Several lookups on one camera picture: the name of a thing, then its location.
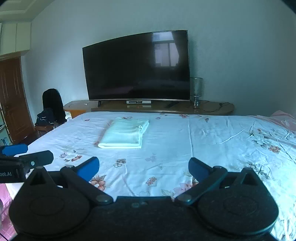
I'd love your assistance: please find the floral white bed sheet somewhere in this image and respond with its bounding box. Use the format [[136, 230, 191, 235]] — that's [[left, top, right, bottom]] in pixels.
[[0, 111, 296, 241]]

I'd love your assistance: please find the chair with dark clothes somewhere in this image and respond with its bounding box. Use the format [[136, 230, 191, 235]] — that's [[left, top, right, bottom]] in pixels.
[[35, 88, 67, 137]]

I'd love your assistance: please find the black cable on stand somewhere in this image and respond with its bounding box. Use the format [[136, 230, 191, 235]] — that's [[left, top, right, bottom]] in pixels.
[[197, 100, 232, 114]]

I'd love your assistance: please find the large black television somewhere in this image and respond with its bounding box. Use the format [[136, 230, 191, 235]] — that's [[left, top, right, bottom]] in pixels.
[[82, 30, 190, 101]]

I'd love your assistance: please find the white upper cabinet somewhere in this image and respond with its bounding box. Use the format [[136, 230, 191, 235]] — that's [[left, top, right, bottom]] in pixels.
[[1, 22, 31, 61]]

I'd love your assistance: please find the silver set-top box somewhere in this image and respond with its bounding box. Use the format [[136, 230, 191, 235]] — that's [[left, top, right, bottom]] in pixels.
[[126, 100, 152, 104]]

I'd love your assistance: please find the pink pillow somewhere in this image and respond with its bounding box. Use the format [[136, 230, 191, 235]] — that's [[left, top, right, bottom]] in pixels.
[[270, 110, 296, 132]]

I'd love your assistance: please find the white garment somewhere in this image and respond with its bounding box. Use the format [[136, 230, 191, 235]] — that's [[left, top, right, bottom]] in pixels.
[[98, 118, 149, 149]]

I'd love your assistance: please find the brown wooden door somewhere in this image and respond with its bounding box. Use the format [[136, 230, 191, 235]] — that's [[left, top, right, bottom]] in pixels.
[[1, 57, 35, 144]]

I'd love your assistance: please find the brown wooden tv stand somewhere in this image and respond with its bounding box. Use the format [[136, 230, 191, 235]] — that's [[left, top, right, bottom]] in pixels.
[[64, 100, 234, 118]]

